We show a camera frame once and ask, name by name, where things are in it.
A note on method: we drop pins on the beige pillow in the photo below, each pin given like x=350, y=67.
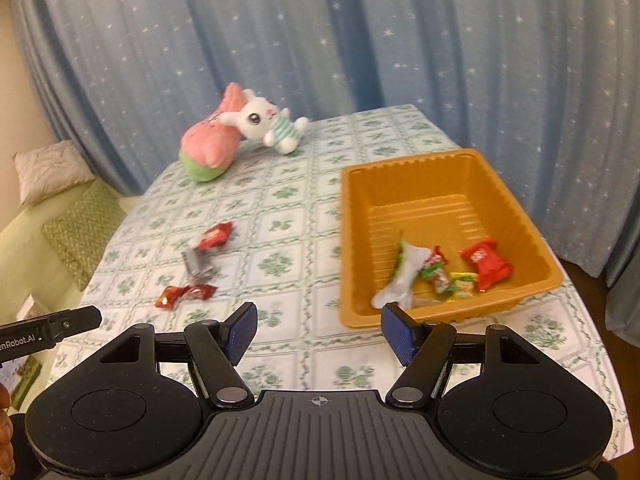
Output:
x=47, y=171

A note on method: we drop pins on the green red candy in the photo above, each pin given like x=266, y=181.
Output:
x=434, y=272

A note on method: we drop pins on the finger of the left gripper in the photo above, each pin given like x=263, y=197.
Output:
x=75, y=321

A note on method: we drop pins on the orange plastic tray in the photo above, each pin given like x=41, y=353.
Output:
x=449, y=200

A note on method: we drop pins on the clear black snack packet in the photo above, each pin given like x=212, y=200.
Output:
x=199, y=267

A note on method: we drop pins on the pink star plush toy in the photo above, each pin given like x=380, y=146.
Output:
x=207, y=148

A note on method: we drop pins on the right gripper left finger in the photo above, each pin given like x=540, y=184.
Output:
x=216, y=348

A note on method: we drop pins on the small red gold candy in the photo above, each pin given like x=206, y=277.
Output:
x=200, y=291

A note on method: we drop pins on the red jujube snack packet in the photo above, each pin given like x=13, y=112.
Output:
x=215, y=236

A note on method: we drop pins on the white bunny plush toy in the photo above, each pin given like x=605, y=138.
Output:
x=262, y=120

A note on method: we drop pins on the yellow candy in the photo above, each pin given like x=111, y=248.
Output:
x=463, y=285

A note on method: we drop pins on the light green sofa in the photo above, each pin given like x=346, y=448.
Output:
x=30, y=267

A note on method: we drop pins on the red puffy snack packet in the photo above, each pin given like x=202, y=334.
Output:
x=489, y=266

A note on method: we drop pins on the green floral tablecloth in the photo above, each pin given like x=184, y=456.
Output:
x=284, y=255

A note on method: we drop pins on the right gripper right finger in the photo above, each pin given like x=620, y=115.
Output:
x=424, y=350

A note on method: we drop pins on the person's left hand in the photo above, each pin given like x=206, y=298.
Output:
x=7, y=465

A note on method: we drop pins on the dark red candy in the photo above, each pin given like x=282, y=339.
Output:
x=170, y=296

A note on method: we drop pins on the green zigzag cushion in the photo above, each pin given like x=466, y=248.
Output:
x=81, y=234

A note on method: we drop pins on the silver white snack wrapper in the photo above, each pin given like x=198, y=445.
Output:
x=411, y=261

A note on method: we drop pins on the blue star curtain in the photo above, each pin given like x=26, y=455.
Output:
x=547, y=90

